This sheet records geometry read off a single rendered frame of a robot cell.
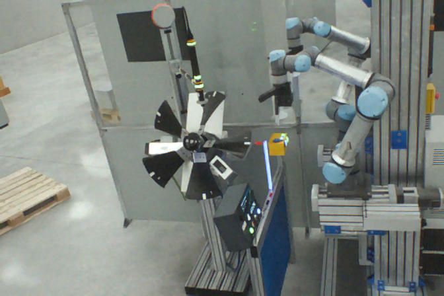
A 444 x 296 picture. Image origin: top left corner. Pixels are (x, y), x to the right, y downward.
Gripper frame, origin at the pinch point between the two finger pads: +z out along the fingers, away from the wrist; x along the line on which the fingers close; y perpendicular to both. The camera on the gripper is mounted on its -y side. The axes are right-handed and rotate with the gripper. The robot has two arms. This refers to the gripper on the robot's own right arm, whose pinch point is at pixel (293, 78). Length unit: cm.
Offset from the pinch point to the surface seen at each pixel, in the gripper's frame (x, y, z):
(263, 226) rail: -63, -12, 62
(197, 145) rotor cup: -32, -56, 27
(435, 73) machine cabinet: 216, 104, 72
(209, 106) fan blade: -11, -52, 11
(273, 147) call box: -3.5, -16.3, 43.9
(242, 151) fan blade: -33, -28, 32
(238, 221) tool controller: -107, -10, 27
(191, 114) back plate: 8, -74, 24
